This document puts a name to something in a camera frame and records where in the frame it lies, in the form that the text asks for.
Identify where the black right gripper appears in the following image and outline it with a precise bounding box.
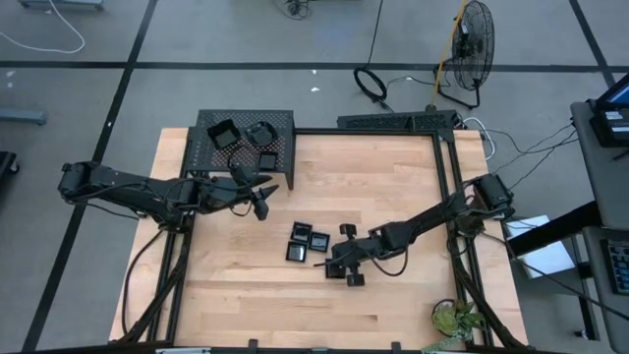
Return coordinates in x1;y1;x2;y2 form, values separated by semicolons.
329;223;389;287

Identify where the dark keypad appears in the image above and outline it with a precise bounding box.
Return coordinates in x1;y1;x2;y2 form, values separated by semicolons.
606;239;629;296

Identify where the white floor cable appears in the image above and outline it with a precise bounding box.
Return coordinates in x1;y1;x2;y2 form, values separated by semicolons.
0;0;86;54

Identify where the potted succulent plant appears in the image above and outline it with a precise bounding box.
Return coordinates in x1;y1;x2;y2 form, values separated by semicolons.
421;298;487;354

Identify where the black round plastic plate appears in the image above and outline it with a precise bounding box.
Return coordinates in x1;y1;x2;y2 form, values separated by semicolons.
244;120;279;148

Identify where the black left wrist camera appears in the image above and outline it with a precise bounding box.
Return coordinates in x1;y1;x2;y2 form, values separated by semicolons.
228;159;257;186

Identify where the black perforated metal panel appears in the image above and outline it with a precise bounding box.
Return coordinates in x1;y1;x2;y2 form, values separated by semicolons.
336;109;458;133

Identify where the white power cable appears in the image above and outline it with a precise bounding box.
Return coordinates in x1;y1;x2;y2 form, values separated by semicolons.
464;116;497;161

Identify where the black perforated metal shelf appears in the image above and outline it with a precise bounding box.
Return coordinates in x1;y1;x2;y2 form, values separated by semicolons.
185;108;296;192

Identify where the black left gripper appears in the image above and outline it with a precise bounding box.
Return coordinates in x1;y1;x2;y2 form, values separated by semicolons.
199;174;280;222

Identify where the black laptop device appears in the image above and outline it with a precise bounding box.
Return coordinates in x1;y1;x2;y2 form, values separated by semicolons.
589;73;629;148

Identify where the yellow hanging cable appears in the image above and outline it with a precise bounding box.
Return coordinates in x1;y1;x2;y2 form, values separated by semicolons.
430;0;468;110

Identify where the black floor fan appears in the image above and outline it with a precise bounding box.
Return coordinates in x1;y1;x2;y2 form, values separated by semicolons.
434;0;496;110

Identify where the black diagonal beam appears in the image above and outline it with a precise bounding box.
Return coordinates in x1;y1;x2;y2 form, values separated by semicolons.
505;200;603;258

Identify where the grey equipment cart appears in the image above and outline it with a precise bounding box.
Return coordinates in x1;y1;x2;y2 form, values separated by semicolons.
569;100;629;354

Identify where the black coiled cable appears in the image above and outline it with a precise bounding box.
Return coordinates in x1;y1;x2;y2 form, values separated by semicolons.
352;0;394;113

